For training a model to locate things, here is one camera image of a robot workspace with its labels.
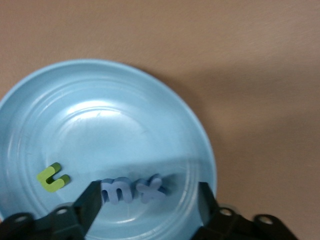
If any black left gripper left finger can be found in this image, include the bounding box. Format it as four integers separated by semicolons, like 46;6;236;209
0;181;103;240

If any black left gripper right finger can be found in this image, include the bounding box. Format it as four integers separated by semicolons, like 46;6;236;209
192;181;301;240

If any blue foam letter m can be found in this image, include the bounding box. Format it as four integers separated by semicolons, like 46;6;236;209
98;176;137;206

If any green foam letter u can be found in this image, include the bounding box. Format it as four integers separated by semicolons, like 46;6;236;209
36;161;71;194

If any blue foam letter x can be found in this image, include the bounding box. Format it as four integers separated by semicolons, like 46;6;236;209
136;173;167;204

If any blue plate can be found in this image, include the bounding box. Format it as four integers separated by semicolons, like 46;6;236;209
0;58;218;240

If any brown table mat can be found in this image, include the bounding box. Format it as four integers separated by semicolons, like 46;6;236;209
0;0;320;240

